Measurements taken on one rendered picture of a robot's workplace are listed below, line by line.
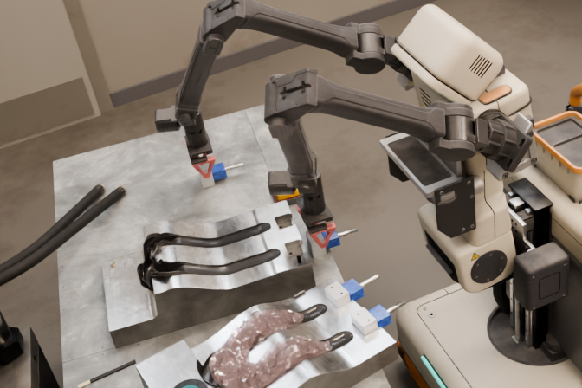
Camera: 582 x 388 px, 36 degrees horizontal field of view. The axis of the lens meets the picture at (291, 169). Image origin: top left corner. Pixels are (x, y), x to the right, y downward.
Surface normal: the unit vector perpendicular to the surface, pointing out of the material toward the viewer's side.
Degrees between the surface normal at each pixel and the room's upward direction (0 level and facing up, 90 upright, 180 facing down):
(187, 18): 90
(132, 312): 0
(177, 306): 90
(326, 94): 50
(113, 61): 90
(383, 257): 0
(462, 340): 0
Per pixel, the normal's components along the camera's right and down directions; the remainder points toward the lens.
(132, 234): -0.16, -0.79
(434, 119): 0.48, -0.30
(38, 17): 0.36, 0.51
